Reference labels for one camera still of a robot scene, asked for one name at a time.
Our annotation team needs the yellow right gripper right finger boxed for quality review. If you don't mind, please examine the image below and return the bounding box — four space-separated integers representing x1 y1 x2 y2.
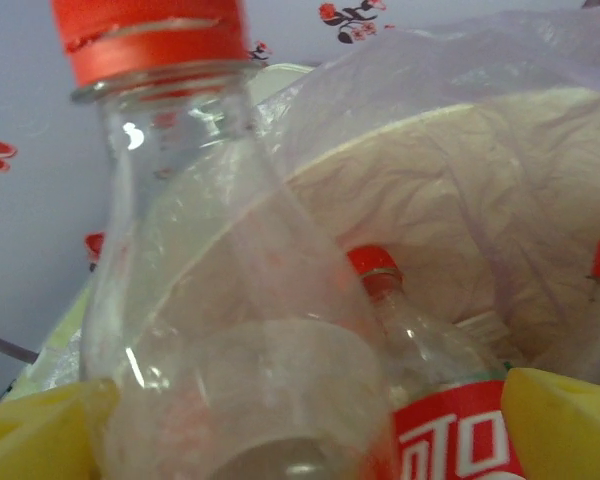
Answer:
499 366 600 480

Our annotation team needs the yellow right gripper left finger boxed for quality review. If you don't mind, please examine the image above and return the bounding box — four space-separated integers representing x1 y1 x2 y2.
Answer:
0 377 121 480

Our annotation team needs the white plastic bin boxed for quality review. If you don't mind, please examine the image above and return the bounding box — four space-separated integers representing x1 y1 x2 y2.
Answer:
144 87 600 401

